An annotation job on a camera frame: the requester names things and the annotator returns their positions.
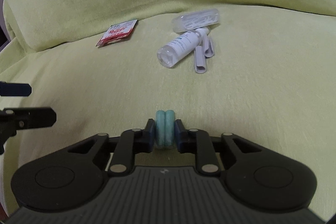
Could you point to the green sofa cover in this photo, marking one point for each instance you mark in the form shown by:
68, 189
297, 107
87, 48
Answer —
270, 76

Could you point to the grey plastic clip front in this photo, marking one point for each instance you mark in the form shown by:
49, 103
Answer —
200, 65

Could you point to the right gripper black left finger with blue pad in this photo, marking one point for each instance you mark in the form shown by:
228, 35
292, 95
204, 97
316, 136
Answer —
125, 147

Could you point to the teal AA battery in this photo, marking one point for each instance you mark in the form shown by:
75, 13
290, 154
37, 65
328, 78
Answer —
169, 128
160, 117

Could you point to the clear plastic case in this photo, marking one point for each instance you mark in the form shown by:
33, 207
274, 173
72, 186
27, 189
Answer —
194, 20

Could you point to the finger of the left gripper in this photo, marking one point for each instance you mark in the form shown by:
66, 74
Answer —
14, 119
14, 89

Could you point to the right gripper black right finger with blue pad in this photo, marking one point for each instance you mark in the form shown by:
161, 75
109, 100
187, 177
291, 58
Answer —
198, 143

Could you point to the red white packet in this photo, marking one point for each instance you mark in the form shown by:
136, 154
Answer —
117, 32

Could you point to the clear spray bottle white label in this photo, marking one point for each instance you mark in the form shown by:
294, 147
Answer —
176, 50

